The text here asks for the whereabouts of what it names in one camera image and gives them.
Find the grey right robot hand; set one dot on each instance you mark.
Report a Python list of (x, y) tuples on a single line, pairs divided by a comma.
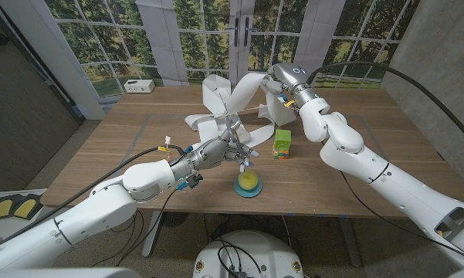
[(291, 77)]

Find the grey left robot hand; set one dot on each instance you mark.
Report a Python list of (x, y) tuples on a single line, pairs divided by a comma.
[(210, 152)]

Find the white receipt paper strip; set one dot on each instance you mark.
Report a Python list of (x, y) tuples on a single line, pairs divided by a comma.
[(247, 89)]

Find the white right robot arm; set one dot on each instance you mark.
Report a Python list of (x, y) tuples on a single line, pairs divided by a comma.
[(370, 166)]

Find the yellow tennis ball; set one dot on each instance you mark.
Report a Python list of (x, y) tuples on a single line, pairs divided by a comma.
[(249, 181)]

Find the small blue plate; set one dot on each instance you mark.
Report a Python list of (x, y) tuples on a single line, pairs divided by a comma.
[(247, 194)]

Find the green cube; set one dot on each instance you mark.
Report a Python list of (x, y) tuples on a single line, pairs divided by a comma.
[(282, 139)]

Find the multicoloured puzzle cube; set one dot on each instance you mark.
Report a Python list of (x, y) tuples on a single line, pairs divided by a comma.
[(280, 154)]

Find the white socket box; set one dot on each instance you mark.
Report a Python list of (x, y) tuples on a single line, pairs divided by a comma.
[(139, 85)]

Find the white table leg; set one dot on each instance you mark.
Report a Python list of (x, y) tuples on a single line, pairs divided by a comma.
[(152, 235)]

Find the printed window forest backdrop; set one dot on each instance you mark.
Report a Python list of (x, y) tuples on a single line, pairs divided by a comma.
[(177, 50)]

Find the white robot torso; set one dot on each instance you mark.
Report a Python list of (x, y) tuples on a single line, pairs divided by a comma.
[(270, 251)]

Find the grey table leg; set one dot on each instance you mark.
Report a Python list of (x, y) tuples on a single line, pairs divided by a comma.
[(350, 241)]

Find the yellow black foot pedal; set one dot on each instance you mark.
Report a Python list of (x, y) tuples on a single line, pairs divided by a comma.
[(1, 208), (28, 206)]

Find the dark brown door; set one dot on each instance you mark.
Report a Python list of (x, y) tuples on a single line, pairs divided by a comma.
[(23, 116)]

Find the white floor platform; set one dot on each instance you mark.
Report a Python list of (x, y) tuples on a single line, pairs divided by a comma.
[(23, 226)]

